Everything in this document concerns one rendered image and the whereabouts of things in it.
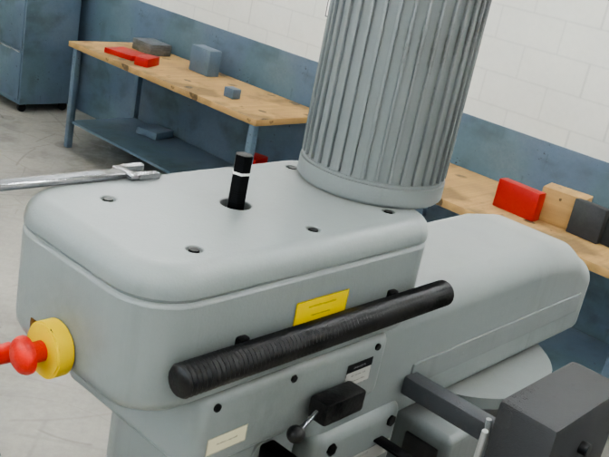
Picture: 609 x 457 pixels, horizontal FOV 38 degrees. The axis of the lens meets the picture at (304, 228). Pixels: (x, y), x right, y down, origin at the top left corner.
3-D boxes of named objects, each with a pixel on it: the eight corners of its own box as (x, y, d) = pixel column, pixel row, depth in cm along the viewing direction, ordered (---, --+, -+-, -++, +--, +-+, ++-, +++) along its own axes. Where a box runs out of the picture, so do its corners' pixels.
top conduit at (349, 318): (187, 406, 81) (192, 374, 80) (159, 385, 84) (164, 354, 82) (451, 309, 114) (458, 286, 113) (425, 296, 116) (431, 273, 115)
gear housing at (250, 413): (188, 482, 93) (202, 403, 90) (62, 376, 108) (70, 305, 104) (379, 397, 118) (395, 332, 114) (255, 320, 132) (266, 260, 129)
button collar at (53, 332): (55, 390, 87) (61, 337, 85) (23, 363, 91) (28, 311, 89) (72, 384, 88) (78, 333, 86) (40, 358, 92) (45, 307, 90)
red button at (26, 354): (24, 384, 85) (26, 348, 84) (2, 365, 87) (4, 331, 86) (53, 376, 87) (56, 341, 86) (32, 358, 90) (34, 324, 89)
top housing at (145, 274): (132, 434, 83) (154, 283, 77) (-8, 317, 98) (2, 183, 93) (417, 327, 117) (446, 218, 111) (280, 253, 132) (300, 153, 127)
